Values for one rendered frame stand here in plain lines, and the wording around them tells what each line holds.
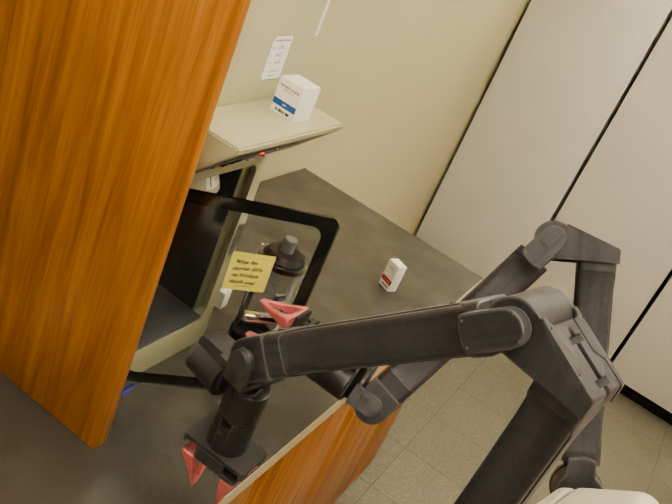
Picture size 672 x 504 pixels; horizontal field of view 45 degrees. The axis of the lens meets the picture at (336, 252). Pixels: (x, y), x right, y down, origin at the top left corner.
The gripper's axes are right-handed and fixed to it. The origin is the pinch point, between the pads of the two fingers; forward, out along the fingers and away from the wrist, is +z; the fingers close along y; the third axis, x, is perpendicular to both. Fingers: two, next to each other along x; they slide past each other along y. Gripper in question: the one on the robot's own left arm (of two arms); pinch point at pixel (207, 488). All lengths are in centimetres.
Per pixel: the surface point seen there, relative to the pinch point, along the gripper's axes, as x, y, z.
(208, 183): -32, 35, -24
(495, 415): -241, -19, 110
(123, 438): -12.0, 22.6, 16.1
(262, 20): -28, 33, -55
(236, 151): -14.1, 21.5, -40.4
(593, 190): -325, 1, 22
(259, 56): -31, 33, -49
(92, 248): -6.1, 34.8, -17.7
